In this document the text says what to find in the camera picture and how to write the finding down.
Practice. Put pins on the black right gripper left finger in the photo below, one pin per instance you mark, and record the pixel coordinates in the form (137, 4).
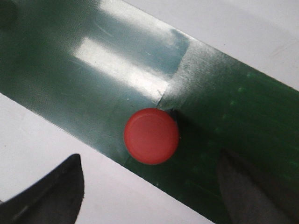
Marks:
(54, 199)

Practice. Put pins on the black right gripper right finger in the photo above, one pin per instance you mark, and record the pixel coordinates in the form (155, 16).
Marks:
(252, 196)

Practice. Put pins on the green conveyor belt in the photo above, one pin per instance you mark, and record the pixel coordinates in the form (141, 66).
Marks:
(88, 65)

